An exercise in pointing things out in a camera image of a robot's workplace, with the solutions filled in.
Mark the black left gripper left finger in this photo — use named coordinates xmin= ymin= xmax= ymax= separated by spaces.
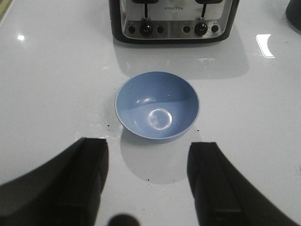
xmin=0 ymin=137 xmax=109 ymax=226

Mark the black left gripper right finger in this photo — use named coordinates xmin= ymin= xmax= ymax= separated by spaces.
xmin=187 ymin=142 xmax=297 ymax=226

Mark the blue bowl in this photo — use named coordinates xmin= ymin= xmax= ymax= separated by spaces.
xmin=115 ymin=71 xmax=200 ymax=142

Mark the black and silver toaster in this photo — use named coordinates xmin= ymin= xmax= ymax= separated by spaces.
xmin=109 ymin=0 xmax=239 ymax=44

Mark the dark blue saucepan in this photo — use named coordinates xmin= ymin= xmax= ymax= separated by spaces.
xmin=285 ymin=0 xmax=301 ymax=31

